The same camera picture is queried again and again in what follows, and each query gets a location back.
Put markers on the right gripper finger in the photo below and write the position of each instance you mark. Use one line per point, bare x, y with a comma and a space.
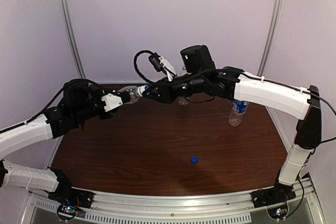
154, 97
152, 88

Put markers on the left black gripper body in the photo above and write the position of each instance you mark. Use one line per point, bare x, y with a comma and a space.
121, 97

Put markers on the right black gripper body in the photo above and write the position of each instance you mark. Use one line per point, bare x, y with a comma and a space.
163, 92

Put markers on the clear bottle white cap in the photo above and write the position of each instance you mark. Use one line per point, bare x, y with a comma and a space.
135, 91

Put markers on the Pepsi bottle blue label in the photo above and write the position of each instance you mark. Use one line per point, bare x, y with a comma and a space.
182, 101

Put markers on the blue bottle cap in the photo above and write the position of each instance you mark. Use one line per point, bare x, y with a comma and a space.
194, 159

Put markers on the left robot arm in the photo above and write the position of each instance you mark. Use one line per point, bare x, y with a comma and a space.
82, 100

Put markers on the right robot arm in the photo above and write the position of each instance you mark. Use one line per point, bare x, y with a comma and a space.
235, 84

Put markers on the blue label water bottle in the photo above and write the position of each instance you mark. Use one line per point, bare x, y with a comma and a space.
238, 111

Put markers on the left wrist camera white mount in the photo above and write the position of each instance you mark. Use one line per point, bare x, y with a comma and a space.
111, 102

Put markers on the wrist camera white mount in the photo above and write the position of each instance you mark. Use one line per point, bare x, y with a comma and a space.
161, 64
111, 102

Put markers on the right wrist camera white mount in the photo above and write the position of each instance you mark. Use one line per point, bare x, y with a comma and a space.
161, 64

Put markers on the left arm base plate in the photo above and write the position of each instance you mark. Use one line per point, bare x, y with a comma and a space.
72, 202

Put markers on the left aluminium frame post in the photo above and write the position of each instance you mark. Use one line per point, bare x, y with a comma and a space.
71, 38

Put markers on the aluminium frame post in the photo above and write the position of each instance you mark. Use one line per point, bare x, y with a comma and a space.
71, 38
276, 11

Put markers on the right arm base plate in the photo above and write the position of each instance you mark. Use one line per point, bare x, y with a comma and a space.
275, 199

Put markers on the right aluminium frame post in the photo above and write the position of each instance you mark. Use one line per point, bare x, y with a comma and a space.
276, 11

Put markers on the aluminium front rail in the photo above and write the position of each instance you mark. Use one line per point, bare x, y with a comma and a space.
219, 208

